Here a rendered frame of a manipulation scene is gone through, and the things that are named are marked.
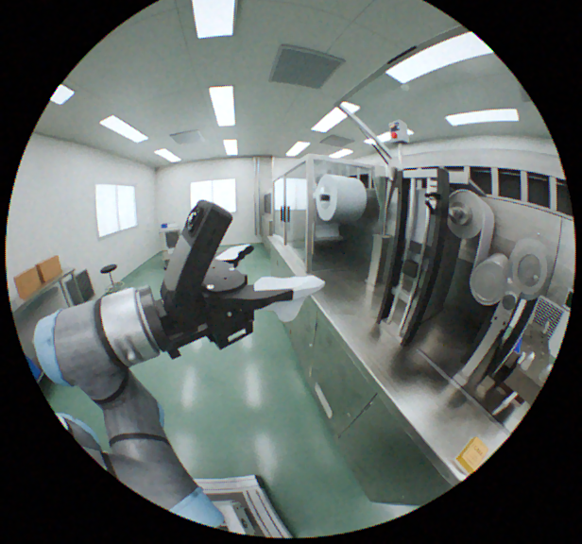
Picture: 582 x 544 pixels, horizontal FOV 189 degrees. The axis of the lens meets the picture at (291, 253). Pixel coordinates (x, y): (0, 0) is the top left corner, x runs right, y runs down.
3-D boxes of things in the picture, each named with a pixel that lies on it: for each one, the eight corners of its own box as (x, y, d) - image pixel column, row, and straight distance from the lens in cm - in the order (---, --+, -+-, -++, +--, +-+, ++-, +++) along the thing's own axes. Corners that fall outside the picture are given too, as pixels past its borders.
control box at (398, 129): (387, 142, 83) (385, 122, 87) (397, 145, 87) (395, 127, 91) (400, 138, 78) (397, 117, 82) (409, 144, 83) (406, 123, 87)
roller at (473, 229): (443, 232, 64) (446, 190, 64) (464, 233, 87) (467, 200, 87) (480, 244, 59) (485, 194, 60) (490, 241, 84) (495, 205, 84)
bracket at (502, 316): (453, 376, 65) (505, 284, 51) (462, 366, 70) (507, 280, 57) (464, 385, 65) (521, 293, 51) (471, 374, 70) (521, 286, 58)
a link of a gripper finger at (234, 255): (238, 268, 34) (217, 295, 27) (238, 239, 32) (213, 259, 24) (253, 270, 33) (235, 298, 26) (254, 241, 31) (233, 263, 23)
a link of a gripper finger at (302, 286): (316, 309, 25) (251, 313, 24) (325, 274, 22) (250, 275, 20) (324, 324, 23) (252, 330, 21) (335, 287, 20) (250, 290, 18)
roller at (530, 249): (506, 284, 58) (518, 240, 56) (511, 269, 83) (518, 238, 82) (538, 300, 59) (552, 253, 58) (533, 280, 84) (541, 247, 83)
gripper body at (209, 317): (229, 302, 28) (158, 330, 27) (224, 252, 24) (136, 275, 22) (259, 331, 24) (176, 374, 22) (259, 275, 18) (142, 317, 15)
